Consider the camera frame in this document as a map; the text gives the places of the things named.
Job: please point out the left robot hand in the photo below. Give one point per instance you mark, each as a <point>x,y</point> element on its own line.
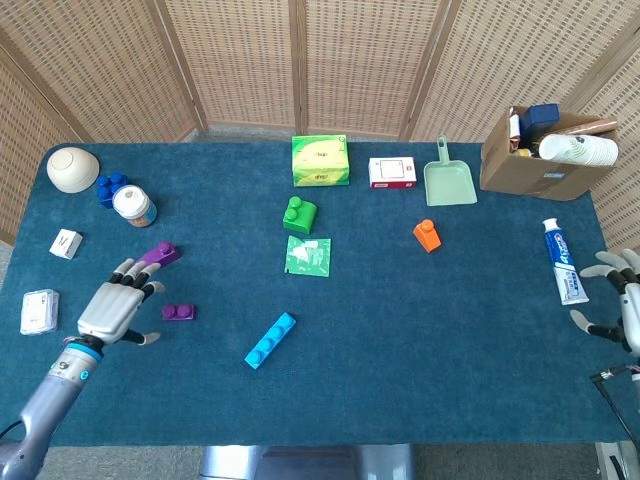
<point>110,307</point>

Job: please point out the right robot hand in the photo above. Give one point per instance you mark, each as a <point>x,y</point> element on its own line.
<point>629,310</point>

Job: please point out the small purple two-stud block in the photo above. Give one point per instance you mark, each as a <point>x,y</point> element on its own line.
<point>180,313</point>

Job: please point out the long blue four-stud block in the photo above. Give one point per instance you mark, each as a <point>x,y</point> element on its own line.
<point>267,345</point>

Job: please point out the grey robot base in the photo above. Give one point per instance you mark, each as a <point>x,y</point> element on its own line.
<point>305,465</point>

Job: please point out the purple sloped one-stud block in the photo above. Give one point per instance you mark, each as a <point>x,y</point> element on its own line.
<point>164,252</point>

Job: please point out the dark blue building block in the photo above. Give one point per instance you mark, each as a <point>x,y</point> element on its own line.
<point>105,192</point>

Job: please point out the stack of white paper cups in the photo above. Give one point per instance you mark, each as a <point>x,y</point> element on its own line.
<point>580,149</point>

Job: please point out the green curved two-stud block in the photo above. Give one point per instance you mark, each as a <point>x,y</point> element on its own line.
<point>300,217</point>

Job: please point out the orange sloped one-stud block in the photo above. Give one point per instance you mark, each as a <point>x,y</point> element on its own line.
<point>429,239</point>

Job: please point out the white wrapped tissue packet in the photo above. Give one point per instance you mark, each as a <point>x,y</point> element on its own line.
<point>39,312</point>

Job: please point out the small white cube box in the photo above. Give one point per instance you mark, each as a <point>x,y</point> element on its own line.
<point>65,244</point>

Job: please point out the blue white toothpaste tube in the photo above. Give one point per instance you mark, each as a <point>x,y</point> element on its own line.
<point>565,265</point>

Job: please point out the clear jar with white lid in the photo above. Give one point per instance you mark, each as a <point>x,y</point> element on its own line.
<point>132,202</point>

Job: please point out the beige bowl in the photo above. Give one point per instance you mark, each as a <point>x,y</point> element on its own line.
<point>72,167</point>

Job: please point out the brown cardboard box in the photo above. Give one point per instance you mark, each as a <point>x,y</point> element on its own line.
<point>525,175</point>

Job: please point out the green foil sachet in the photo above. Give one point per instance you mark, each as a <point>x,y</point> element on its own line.
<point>307,257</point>

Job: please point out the dark blue small box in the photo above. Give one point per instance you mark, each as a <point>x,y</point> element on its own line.
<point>542,115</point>

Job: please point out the red white snack packet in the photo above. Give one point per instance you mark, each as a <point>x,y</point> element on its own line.
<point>514,125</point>

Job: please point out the pale green dustpan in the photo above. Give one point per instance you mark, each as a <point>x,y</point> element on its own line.
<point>450,185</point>

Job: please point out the blue carpet table cover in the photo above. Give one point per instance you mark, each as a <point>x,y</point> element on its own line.
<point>400,325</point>

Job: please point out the green yellow tissue pack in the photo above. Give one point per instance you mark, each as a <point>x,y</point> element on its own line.
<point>320,160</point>

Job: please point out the red and white carton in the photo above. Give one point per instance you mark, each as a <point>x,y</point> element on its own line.
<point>392,172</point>

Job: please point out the woven bamboo folding screen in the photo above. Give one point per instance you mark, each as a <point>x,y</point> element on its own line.
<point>250,60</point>

